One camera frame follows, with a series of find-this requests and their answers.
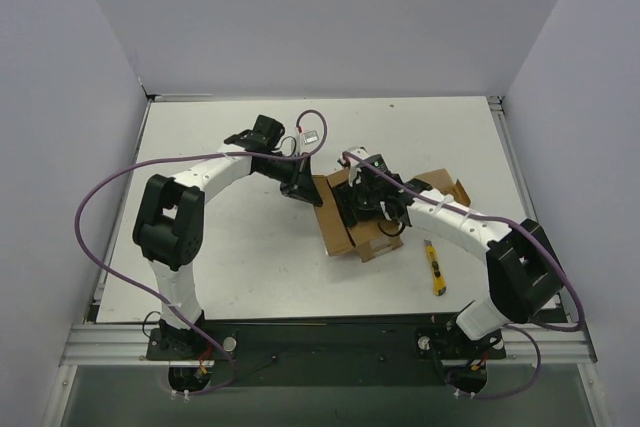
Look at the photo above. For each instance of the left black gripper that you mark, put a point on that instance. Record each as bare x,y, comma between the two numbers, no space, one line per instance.
300,183

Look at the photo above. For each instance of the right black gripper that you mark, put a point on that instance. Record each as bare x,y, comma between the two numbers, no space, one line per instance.
345,204

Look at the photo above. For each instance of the brown cardboard express box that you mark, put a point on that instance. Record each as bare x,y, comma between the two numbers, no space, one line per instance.
343,230

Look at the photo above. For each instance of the yellow utility knife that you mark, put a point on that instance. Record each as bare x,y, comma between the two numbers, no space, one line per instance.
439,283

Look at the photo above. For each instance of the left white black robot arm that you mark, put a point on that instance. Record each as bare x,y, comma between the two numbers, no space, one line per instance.
169,227

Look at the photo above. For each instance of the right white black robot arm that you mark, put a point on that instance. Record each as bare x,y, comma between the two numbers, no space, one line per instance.
523,274

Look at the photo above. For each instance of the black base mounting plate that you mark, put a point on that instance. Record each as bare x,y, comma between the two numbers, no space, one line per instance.
326,371

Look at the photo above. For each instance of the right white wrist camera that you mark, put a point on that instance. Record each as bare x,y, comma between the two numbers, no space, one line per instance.
350,159

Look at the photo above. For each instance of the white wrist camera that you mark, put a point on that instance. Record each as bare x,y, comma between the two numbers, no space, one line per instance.
350,159
306,139

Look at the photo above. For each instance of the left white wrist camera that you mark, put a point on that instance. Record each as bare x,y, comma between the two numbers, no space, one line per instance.
306,139

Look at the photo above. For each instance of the left side aluminium rail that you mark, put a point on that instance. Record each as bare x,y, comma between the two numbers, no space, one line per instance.
95,301

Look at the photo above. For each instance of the front aluminium rail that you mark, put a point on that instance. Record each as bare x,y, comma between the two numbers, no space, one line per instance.
102,344

